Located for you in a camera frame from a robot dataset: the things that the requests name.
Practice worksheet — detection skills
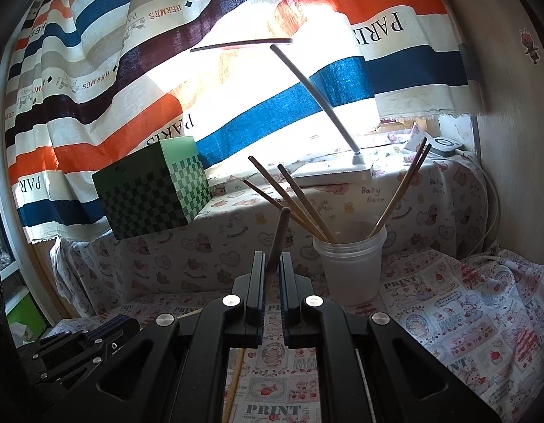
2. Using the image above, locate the bamboo chopstick one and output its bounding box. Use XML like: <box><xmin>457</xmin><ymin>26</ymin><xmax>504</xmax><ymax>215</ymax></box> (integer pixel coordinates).
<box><xmin>242</xmin><ymin>179</ymin><xmax>323</xmax><ymax>238</ymax></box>

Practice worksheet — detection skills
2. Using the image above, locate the bamboo chopstick four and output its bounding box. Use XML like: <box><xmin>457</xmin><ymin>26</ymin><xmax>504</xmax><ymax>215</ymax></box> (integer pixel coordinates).
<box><xmin>264</xmin><ymin>207</ymin><xmax>290</xmax><ymax>300</ymax></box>

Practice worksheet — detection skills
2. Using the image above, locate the bamboo chopstick two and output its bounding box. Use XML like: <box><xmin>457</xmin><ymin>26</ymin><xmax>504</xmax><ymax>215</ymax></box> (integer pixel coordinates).
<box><xmin>248</xmin><ymin>156</ymin><xmax>326</xmax><ymax>239</ymax></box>

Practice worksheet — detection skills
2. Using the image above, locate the bamboo chopstick five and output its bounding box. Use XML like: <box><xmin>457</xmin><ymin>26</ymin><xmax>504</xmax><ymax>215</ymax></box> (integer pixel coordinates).
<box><xmin>221</xmin><ymin>349</ymin><xmax>245</xmax><ymax>423</ymax></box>

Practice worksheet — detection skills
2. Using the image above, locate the white desk lamp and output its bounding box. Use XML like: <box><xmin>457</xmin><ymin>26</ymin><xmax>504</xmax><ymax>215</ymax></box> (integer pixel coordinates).
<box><xmin>190</xmin><ymin>37</ymin><xmax>372</xmax><ymax>187</ymax></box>

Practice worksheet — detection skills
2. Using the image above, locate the white round charger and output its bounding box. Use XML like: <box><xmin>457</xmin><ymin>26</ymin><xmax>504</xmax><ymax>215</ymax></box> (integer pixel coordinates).
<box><xmin>430</xmin><ymin>136</ymin><xmax>463</xmax><ymax>158</ymax></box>

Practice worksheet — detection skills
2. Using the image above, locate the striped window curtain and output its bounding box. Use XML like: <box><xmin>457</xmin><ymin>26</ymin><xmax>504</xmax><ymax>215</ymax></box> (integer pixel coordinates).
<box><xmin>4</xmin><ymin>0</ymin><xmax>482</xmax><ymax>243</ymax></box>

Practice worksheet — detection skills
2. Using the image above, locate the translucent plastic cup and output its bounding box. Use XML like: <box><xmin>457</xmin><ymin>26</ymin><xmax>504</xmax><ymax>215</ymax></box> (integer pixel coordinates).
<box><xmin>313</xmin><ymin>215</ymin><xmax>387</xmax><ymax>306</ymax></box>

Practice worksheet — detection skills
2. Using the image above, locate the bamboo chopstick nine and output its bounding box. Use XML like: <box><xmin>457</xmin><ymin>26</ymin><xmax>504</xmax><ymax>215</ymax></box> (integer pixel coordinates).
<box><xmin>372</xmin><ymin>142</ymin><xmax>434</xmax><ymax>237</ymax></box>

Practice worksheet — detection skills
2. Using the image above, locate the white storage shelf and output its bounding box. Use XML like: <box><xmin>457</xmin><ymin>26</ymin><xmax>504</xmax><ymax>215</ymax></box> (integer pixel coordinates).
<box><xmin>0</xmin><ymin>215</ymin><xmax>29</xmax><ymax>315</ymax></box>

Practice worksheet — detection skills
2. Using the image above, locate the green storage bin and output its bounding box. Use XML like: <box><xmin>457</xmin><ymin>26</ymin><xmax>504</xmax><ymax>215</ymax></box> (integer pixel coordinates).
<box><xmin>5</xmin><ymin>288</ymin><xmax>47</xmax><ymax>347</ymax></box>

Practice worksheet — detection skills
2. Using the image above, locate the bamboo chopstick eight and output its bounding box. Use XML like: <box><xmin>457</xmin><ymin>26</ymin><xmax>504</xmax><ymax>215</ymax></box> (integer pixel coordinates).
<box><xmin>368</xmin><ymin>136</ymin><xmax>429</xmax><ymax>239</ymax></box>

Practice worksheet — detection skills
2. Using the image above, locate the bamboo chopstick six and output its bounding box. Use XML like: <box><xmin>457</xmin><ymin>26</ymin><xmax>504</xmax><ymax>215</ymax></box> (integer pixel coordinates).
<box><xmin>176</xmin><ymin>308</ymin><xmax>203</xmax><ymax>320</ymax></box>

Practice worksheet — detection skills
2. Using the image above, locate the green checkered box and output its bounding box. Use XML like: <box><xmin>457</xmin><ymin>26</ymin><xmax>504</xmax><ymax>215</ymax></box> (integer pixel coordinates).
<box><xmin>92</xmin><ymin>136</ymin><xmax>212</xmax><ymax>241</ymax></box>

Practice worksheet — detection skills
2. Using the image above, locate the white power cable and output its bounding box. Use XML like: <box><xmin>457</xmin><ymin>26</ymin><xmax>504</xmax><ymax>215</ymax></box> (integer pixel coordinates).
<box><xmin>456</xmin><ymin>151</ymin><xmax>504</xmax><ymax>266</ymax></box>

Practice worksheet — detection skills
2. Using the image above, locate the bamboo chopstick three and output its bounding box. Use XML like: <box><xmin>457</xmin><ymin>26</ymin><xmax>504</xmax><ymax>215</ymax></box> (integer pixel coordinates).
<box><xmin>277</xmin><ymin>164</ymin><xmax>338</xmax><ymax>244</ymax></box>

